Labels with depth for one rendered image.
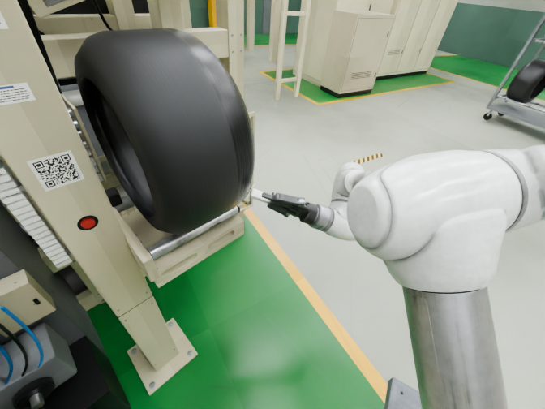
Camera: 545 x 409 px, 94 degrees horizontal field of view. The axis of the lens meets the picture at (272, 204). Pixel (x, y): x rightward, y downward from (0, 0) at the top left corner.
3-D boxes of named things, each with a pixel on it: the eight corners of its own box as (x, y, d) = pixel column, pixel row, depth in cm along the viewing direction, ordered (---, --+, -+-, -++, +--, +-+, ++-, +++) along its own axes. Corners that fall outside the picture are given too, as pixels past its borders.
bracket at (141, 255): (151, 282, 77) (143, 263, 70) (103, 213, 97) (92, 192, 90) (161, 276, 79) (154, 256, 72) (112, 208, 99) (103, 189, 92)
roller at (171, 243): (144, 256, 81) (151, 265, 79) (141, 247, 77) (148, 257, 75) (233, 208, 100) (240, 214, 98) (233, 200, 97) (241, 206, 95)
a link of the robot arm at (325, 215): (319, 234, 94) (304, 230, 92) (319, 213, 98) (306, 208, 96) (333, 226, 86) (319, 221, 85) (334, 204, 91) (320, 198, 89)
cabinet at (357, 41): (338, 98, 467) (358, 14, 385) (319, 88, 501) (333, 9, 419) (371, 93, 506) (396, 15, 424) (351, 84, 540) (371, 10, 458)
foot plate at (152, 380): (149, 395, 125) (148, 394, 123) (126, 351, 138) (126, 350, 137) (198, 354, 139) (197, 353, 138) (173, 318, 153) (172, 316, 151)
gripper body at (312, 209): (319, 220, 85) (294, 211, 83) (306, 228, 92) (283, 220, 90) (320, 200, 89) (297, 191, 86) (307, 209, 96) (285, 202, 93)
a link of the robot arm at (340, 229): (315, 234, 96) (323, 201, 99) (349, 245, 101) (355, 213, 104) (332, 233, 86) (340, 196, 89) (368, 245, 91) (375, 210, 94)
